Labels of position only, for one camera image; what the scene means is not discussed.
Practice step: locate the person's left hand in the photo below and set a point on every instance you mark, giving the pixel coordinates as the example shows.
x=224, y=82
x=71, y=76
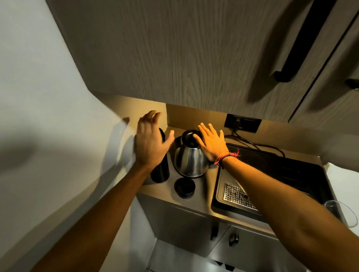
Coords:
x=149, y=144

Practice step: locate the red thread wristband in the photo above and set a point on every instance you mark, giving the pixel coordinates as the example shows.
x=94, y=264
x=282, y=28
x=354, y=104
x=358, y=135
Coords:
x=224, y=157

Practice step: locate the person's right thumb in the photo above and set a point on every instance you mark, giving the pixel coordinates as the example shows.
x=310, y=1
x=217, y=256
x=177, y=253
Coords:
x=198, y=141

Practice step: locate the narrow wooden cabinet door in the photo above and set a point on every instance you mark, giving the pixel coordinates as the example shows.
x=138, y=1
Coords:
x=334, y=99

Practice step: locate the stainless steel kettle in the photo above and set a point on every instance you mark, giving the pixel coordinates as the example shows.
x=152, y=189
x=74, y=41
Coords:
x=189, y=160

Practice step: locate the person's left thumb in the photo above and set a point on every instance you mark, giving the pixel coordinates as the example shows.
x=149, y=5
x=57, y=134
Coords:
x=168, y=140

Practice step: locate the grey lower cabinet door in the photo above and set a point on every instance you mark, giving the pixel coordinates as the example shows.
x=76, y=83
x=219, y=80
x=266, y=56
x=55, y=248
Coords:
x=182, y=222
x=254, y=255

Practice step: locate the person's right forearm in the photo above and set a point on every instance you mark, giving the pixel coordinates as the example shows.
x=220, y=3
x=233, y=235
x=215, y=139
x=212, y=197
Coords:
x=291, y=215

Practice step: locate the wide wooden cabinet door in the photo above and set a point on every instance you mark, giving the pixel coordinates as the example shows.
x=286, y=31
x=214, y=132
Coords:
x=179, y=46

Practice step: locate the black tall bottle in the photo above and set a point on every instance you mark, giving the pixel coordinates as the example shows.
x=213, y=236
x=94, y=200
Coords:
x=161, y=170

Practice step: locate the clear drinking glass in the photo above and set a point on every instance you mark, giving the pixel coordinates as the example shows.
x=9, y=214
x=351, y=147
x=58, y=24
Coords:
x=342, y=212

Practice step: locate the person's right hand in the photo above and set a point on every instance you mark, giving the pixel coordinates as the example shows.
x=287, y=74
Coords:
x=215, y=146

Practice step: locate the black round lid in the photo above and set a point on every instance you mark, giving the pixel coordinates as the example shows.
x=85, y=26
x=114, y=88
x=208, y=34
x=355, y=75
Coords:
x=184, y=187

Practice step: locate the person's right middle finger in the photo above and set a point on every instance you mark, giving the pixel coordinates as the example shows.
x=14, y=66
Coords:
x=212, y=129

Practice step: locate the perforated metal drain tray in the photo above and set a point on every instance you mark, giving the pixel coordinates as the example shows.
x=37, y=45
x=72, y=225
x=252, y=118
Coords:
x=236, y=195

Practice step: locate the person's left forearm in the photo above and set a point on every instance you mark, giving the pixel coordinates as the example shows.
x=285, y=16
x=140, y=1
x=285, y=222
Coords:
x=91, y=231

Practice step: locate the black sink basin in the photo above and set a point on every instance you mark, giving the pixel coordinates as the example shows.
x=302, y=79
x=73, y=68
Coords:
x=289, y=171

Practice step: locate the black wall socket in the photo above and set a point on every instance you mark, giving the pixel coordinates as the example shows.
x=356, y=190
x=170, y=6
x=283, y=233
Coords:
x=243, y=123

